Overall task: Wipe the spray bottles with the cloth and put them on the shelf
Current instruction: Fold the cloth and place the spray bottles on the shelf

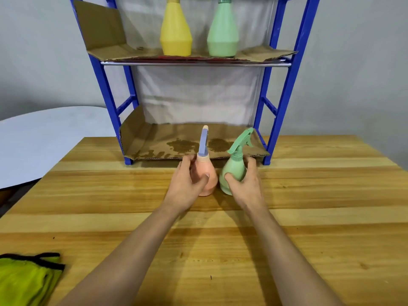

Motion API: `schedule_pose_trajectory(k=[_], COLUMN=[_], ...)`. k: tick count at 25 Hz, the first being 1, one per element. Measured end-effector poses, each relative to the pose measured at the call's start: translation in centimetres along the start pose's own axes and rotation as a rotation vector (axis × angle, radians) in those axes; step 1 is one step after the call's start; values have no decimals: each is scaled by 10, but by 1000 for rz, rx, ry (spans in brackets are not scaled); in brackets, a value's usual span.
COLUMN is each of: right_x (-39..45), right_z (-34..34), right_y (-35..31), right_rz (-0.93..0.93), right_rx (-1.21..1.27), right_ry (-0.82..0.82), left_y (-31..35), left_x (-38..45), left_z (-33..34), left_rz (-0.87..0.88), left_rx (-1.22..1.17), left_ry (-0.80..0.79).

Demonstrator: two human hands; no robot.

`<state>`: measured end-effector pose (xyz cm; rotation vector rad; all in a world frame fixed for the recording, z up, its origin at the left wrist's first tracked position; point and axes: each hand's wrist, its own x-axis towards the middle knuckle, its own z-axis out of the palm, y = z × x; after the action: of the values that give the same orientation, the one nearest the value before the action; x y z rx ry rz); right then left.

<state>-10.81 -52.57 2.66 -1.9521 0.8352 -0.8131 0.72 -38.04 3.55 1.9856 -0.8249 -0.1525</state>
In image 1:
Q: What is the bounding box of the person's right hand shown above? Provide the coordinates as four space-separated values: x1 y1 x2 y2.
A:
224 156 269 216

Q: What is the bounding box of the person's left hand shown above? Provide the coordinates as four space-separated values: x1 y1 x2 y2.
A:
162 154 210 215

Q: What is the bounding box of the pink spray bottle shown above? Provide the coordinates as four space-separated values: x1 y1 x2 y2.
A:
190 125 219 197

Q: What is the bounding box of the green spray bottle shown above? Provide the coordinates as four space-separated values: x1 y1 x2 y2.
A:
219 127 255 196
207 0 240 58

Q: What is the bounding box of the blue metal shelf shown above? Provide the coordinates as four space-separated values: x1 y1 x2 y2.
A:
68 0 322 166

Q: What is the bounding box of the yellow spray bottle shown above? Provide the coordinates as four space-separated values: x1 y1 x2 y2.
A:
159 0 193 57

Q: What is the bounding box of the green and black cloth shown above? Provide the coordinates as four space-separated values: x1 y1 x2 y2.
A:
0 252 66 306

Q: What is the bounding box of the person's right forearm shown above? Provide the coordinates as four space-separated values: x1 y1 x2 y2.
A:
248 205 345 306

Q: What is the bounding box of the person's left forearm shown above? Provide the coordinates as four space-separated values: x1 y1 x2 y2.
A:
57 204 187 306

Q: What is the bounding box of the stained brown cardboard sheet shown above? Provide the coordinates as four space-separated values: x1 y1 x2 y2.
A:
119 105 271 162

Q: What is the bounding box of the white cloth backdrop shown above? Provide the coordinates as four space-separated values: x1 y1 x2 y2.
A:
114 0 278 126

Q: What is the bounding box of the round white side table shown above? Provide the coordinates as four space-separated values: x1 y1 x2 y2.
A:
0 106 117 190

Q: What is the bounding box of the torn red-brown cardboard sheet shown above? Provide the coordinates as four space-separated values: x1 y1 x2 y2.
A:
73 0 299 63

